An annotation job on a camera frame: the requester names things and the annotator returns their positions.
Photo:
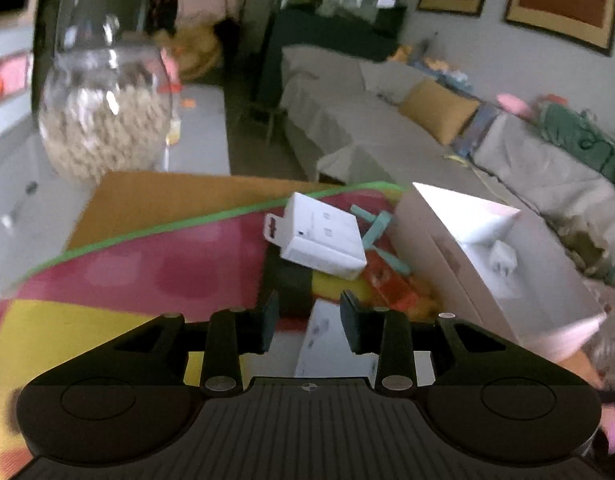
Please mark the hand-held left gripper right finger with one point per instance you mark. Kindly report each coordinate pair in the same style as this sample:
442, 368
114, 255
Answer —
353, 325

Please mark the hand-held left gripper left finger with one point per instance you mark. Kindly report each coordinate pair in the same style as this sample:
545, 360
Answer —
270, 325

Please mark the small black box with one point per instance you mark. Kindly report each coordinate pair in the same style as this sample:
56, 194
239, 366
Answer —
287, 280

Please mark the large white box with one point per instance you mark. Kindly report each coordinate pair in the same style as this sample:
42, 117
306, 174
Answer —
532, 290

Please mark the flat white box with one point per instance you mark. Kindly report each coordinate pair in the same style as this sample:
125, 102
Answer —
322, 340

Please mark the orange packet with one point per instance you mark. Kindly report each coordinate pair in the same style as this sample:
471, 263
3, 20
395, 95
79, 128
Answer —
392, 290

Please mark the teal block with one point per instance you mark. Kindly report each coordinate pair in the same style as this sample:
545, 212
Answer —
393, 261
365, 212
377, 232

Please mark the small white hang-tab box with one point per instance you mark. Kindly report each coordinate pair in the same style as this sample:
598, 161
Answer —
322, 240

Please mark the colourful duck play mat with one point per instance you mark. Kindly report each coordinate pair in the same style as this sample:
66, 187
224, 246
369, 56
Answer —
137, 270

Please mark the grey covered sofa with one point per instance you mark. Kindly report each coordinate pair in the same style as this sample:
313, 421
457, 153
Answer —
367, 130

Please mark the yellow cushion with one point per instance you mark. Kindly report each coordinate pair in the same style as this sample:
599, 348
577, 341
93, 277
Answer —
440, 110

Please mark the blue patterned cushion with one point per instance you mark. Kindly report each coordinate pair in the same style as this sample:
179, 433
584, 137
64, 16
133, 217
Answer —
475, 127

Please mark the glass jar of beige pellets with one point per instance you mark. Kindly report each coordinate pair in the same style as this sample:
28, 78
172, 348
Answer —
102, 125

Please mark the pile of colourful toys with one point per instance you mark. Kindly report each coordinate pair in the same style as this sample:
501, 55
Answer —
432, 65

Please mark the pink plush toy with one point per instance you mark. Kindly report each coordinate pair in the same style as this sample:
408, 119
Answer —
515, 103

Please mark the dark cabinet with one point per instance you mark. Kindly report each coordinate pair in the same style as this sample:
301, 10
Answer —
312, 35

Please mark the green plush toy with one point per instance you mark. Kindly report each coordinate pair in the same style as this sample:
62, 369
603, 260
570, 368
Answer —
577, 135

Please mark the pink garment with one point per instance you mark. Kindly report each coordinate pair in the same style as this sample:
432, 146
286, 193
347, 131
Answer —
207, 2

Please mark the white wall shelf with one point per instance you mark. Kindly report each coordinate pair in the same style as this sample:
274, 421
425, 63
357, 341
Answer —
7, 45

